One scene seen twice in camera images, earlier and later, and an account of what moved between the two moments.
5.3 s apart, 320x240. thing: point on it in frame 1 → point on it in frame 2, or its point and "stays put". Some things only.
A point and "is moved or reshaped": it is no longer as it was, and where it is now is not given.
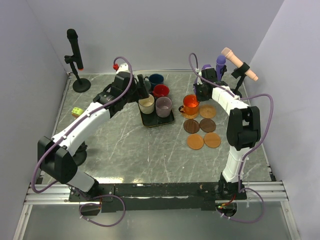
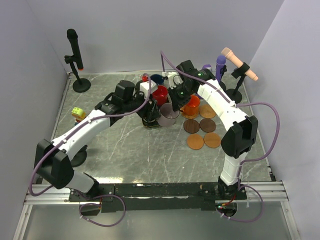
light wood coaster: x=195 y=141 stays put
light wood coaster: x=212 y=140 stays put
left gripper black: x=140 y=93 → x=150 y=112
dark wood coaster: x=207 y=125 stays put
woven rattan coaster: x=189 y=116 stays put
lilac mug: x=163 y=106 is moved or reshaped
